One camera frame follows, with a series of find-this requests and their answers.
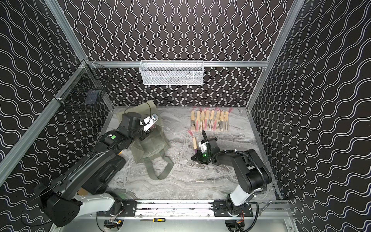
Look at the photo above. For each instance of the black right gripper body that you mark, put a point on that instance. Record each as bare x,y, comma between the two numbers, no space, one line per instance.
207,143

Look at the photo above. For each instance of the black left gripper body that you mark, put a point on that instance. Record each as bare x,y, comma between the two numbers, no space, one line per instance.
142,130

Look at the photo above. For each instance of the olive green tote bag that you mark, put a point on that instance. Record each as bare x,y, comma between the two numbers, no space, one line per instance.
154,146

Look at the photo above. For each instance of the folding fan with pink paper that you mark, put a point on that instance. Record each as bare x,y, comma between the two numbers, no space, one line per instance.
198,117

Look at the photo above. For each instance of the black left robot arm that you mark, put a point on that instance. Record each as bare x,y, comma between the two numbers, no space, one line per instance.
57,198

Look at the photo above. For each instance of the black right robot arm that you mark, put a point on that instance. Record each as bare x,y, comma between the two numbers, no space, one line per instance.
252,174

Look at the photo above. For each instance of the horizontal aluminium back bar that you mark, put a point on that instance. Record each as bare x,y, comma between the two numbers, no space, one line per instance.
206,64

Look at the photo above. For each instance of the left aluminium side bar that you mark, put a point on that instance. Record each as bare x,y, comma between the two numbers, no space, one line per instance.
21,147

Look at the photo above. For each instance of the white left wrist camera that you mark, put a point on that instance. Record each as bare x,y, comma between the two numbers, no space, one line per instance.
149,122

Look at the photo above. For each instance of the white wire mesh basket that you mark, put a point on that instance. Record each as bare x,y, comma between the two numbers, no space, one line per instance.
171,76

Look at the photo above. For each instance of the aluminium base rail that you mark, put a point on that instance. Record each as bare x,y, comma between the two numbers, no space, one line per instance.
199,209

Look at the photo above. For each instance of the black wire mesh basket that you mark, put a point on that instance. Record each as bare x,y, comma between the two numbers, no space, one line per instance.
85,96

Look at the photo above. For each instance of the yellow handled screwdriver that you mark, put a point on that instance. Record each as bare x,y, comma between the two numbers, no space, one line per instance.
155,220

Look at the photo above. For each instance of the aluminium corner frame post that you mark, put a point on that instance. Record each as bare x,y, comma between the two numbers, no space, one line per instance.
65,26

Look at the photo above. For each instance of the right aluminium frame post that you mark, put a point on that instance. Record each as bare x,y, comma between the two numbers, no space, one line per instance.
282,36

